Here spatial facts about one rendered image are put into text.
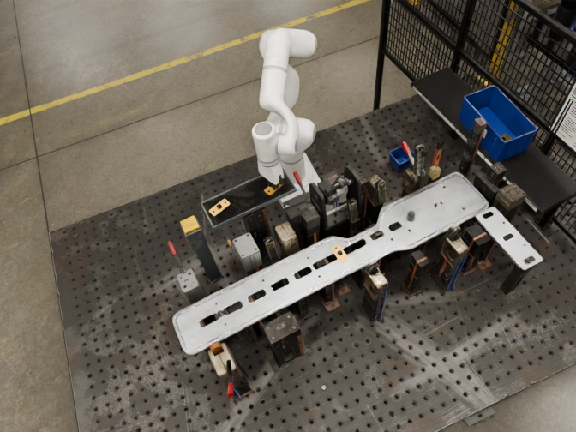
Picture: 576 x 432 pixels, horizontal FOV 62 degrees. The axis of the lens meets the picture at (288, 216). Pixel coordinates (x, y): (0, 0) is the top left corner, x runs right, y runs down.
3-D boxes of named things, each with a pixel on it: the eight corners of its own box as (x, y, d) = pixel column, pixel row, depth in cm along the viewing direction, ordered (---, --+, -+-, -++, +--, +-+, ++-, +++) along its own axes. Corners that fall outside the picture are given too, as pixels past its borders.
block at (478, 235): (461, 279, 215) (477, 249, 192) (446, 260, 221) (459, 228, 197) (479, 269, 217) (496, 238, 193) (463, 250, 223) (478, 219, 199)
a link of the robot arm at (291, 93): (297, 150, 212) (261, 147, 214) (301, 136, 221) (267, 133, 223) (297, 36, 180) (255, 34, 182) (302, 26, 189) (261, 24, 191)
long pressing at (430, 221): (189, 364, 176) (188, 363, 174) (169, 314, 187) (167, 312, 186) (493, 207, 200) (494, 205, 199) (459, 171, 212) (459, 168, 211)
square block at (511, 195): (489, 246, 223) (512, 203, 192) (477, 233, 227) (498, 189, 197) (502, 239, 224) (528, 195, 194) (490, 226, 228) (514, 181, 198)
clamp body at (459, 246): (441, 296, 212) (457, 260, 183) (424, 275, 218) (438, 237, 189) (458, 286, 213) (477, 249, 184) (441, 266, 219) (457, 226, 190)
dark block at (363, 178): (357, 237, 232) (360, 185, 196) (349, 225, 235) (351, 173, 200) (365, 231, 232) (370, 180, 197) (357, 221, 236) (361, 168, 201)
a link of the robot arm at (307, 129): (281, 142, 233) (276, 110, 212) (319, 146, 230) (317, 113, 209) (276, 163, 227) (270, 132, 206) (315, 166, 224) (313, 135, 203)
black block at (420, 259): (411, 302, 211) (420, 273, 187) (397, 283, 217) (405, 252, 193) (426, 294, 213) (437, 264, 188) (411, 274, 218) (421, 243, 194)
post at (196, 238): (210, 285, 224) (184, 237, 188) (204, 272, 228) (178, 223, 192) (225, 277, 226) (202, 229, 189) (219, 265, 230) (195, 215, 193)
